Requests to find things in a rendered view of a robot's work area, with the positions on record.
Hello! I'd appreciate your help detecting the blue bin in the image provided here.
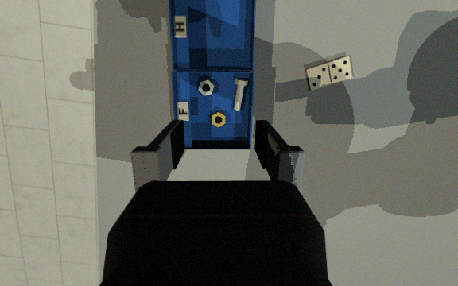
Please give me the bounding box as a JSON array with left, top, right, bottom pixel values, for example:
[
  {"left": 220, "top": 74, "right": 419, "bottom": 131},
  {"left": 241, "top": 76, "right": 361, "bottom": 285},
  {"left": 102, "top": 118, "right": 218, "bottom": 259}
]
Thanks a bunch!
[{"left": 169, "top": 0, "right": 256, "bottom": 149}]

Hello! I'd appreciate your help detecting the brass hex nut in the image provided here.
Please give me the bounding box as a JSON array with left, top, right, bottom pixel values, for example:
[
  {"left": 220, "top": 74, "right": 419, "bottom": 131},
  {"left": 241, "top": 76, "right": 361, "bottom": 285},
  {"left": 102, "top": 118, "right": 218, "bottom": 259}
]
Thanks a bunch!
[{"left": 212, "top": 111, "right": 225, "bottom": 127}]

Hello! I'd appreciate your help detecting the grey hex nut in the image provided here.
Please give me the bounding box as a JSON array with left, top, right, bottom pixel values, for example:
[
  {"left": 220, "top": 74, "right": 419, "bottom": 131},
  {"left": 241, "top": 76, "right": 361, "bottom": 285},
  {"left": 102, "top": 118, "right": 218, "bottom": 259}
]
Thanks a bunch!
[{"left": 199, "top": 79, "right": 214, "bottom": 96}]

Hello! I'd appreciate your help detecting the cream domino tile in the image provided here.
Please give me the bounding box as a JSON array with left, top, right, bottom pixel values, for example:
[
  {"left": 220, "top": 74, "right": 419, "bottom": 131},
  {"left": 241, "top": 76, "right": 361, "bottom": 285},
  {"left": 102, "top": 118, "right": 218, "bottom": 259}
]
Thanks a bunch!
[{"left": 305, "top": 56, "right": 352, "bottom": 91}]

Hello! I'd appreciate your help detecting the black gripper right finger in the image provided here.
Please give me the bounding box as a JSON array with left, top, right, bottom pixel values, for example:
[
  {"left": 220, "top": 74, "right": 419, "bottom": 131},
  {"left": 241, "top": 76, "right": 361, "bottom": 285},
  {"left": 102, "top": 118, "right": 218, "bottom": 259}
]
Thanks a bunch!
[{"left": 254, "top": 120, "right": 305, "bottom": 192}]

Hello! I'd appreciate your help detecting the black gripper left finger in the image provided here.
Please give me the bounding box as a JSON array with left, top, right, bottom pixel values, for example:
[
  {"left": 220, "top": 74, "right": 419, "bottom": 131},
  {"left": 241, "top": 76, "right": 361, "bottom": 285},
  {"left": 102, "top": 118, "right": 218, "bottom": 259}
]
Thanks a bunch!
[{"left": 130, "top": 120, "right": 185, "bottom": 192}]

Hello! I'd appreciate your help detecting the grey hex-head bolt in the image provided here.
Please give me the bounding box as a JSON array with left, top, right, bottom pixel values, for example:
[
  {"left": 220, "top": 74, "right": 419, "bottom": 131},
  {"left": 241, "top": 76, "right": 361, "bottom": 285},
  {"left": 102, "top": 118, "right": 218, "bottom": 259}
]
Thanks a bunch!
[{"left": 234, "top": 79, "right": 248, "bottom": 111}]

